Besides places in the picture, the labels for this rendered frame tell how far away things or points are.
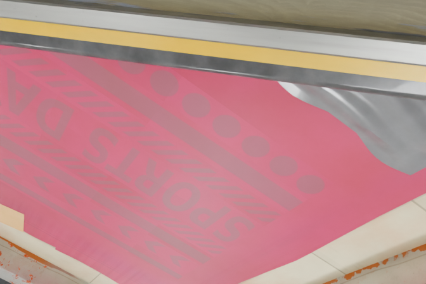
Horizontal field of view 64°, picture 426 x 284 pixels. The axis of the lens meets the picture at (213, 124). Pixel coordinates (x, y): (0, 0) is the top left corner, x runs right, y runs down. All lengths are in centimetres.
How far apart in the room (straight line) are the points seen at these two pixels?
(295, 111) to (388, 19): 10
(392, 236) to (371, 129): 13
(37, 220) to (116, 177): 17
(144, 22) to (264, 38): 6
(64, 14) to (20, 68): 13
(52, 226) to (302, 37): 41
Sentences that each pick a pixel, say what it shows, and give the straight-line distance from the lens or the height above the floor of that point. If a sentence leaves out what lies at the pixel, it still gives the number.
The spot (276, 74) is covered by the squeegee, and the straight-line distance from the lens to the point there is 19.
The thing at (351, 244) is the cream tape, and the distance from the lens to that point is 36.
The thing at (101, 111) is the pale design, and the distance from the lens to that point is 31.
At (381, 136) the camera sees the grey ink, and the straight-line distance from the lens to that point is 26.
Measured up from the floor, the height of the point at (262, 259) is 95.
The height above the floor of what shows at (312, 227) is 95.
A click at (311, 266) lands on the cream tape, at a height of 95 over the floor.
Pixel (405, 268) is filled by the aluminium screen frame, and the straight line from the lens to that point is 37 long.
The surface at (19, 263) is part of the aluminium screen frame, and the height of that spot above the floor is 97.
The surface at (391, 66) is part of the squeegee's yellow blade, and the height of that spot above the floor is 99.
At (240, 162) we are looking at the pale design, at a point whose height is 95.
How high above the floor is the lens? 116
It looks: 50 degrees down
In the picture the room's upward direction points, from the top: 159 degrees counter-clockwise
